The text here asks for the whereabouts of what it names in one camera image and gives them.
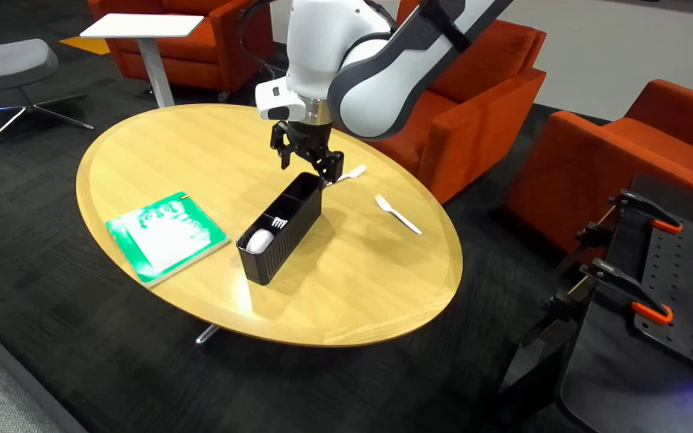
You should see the metal table leg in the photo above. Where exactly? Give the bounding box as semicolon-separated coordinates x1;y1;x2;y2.
192;323;225;348

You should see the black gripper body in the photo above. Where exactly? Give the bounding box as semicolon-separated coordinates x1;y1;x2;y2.
272;119;338;163

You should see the green and white book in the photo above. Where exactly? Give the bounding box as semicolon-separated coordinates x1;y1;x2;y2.
103;191;233;288

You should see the black clamp orange handle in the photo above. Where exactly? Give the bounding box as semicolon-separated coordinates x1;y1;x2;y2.
550;258;677;330
575;191;687;252

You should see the orange armchair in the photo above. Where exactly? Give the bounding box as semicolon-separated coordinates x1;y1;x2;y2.
84;0;294;99
368;20;550;206
504;76;693;258

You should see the yellow flat object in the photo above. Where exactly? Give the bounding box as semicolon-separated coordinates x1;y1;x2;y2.
57;36;116;61

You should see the black perforated mounting board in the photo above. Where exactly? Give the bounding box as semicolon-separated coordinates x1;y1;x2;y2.
630;215;693;388

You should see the white round object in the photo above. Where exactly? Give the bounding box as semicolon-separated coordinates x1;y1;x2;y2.
245;227;279;258

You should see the black plastic organizer box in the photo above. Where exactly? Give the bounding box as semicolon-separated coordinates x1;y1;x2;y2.
233;170;327;288

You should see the white side table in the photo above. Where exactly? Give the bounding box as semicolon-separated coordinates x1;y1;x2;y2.
77;13;207;110

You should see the grey lounge chair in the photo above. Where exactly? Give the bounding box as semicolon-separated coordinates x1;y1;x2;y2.
0;36;96;158

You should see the dark grey robot stand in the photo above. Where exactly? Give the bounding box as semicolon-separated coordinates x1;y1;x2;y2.
558;297;693;433

